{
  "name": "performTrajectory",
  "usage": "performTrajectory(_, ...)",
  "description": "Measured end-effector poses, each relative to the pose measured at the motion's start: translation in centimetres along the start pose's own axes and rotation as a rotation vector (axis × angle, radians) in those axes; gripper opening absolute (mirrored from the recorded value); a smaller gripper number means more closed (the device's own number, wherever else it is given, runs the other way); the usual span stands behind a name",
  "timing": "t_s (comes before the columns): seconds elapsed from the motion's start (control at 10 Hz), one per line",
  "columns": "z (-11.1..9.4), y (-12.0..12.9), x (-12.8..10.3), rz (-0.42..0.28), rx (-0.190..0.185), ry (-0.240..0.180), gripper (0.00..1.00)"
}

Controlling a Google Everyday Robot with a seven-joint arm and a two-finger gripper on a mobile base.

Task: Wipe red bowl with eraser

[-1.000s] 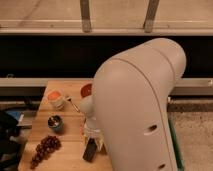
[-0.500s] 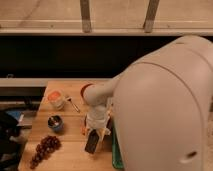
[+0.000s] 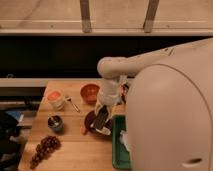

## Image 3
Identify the green plastic tray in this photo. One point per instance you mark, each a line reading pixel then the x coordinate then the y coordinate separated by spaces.
pixel 120 156

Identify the black marker pen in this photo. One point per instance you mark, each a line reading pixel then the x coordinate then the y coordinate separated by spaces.
pixel 125 89

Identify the black eraser block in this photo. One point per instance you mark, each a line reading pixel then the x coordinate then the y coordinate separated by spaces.
pixel 101 118

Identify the orange carrot piece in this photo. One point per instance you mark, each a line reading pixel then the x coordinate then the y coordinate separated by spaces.
pixel 83 130

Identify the red bowl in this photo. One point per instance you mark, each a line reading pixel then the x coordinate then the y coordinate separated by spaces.
pixel 89 93

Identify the blue metal cup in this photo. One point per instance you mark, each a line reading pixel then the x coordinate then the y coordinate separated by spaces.
pixel 55 123

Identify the metal spoon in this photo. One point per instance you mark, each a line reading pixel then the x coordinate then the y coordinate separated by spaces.
pixel 69 99

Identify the bunch of red grapes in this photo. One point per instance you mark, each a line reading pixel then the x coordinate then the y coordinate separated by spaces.
pixel 44 149

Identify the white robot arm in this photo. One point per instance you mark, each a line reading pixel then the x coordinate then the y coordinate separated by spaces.
pixel 169 108

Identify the crumpled white cloth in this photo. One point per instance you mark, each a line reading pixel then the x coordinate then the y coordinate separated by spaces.
pixel 124 139

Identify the white cup with orange lid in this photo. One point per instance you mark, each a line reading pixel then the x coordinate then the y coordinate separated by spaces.
pixel 56 99

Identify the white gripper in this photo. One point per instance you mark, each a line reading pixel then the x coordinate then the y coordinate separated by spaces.
pixel 108 95

